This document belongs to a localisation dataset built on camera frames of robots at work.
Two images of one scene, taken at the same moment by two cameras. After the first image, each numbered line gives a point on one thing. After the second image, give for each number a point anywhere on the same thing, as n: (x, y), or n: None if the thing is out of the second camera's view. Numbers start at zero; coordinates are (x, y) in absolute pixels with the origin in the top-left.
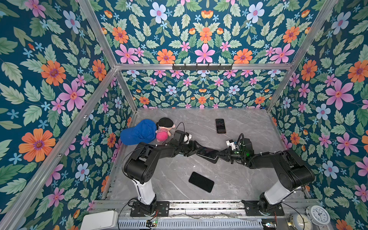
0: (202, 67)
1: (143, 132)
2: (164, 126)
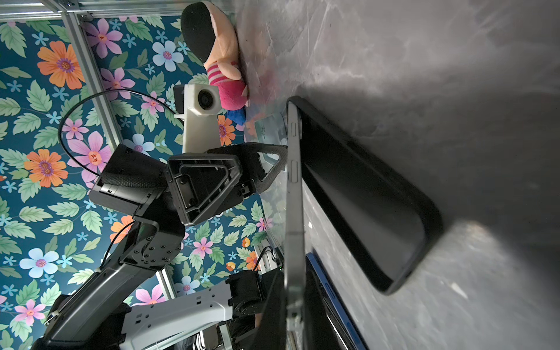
0: None
1: (238, 116)
2: (211, 36)
